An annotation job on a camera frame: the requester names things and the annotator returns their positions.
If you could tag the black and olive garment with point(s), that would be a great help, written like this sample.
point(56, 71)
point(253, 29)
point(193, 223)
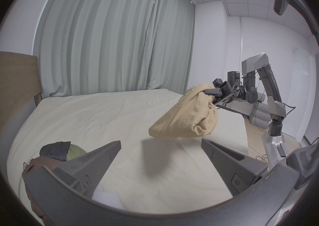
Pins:
point(62, 150)

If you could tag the beige shorts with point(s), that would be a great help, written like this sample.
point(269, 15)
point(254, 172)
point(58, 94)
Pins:
point(187, 117)

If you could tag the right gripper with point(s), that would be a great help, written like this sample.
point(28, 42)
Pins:
point(230, 93)

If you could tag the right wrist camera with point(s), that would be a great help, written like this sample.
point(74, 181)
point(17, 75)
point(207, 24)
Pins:
point(217, 82)

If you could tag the pale green curtain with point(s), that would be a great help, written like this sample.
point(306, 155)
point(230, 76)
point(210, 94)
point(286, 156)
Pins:
point(94, 33)
point(172, 40)

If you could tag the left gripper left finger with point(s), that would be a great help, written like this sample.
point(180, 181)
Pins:
point(89, 165)

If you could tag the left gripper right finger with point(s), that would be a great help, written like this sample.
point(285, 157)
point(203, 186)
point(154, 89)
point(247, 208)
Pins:
point(234, 170)

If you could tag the bed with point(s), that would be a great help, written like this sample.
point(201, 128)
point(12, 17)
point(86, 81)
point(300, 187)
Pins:
point(112, 120)

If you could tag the dark brown garment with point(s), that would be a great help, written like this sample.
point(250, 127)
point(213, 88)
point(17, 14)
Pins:
point(37, 165)

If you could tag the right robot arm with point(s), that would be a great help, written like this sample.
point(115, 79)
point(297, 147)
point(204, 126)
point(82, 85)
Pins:
point(270, 88)

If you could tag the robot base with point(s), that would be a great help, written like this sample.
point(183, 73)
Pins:
point(301, 165)

